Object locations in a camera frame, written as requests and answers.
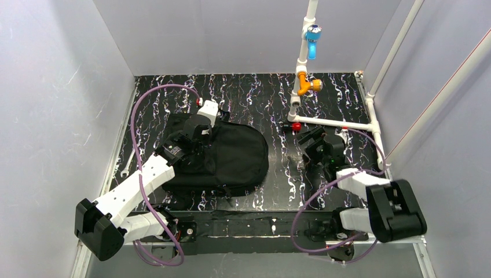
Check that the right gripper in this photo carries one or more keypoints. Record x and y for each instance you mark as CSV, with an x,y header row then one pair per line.
x,y
307,141

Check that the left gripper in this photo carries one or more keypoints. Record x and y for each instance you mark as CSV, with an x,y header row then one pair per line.
x,y
214,125

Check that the black student backpack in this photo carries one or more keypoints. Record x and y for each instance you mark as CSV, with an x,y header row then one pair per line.
x,y
235,163

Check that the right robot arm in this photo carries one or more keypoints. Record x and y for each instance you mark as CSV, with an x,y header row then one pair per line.
x,y
392,211

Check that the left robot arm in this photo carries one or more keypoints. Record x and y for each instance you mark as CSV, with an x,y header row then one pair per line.
x,y
105,225

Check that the orange flashlight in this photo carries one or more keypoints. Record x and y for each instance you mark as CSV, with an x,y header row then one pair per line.
x,y
305,85

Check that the silver wrench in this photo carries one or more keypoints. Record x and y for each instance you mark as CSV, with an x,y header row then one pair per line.
x,y
125,172

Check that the blue flashlight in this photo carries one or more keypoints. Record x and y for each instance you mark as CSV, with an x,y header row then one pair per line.
x,y
312,35

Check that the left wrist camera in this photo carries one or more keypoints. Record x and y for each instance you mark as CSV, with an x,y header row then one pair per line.
x,y
209,109

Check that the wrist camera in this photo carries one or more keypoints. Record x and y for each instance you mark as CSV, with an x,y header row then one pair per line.
x,y
209,109
343,134

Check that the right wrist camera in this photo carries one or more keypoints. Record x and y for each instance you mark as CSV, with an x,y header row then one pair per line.
x,y
343,134

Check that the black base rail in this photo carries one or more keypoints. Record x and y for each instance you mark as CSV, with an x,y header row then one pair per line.
x,y
247,232

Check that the white pvc pipe frame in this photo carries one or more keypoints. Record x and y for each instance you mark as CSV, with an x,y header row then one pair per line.
x,y
439,100

